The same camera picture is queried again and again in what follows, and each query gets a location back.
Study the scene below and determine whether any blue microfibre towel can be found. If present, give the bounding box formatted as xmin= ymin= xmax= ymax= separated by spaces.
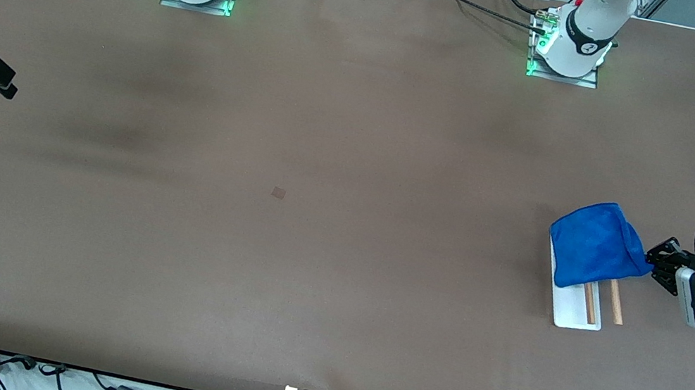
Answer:
xmin=540 ymin=192 xmax=663 ymax=303

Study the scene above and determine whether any short black table cable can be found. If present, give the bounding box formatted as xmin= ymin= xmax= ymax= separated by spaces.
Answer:
xmin=491 ymin=0 xmax=553 ymax=21

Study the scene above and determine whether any long black table cable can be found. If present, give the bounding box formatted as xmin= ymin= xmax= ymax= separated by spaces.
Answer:
xmin=384 ymin=0 xmax=557 ymax=37

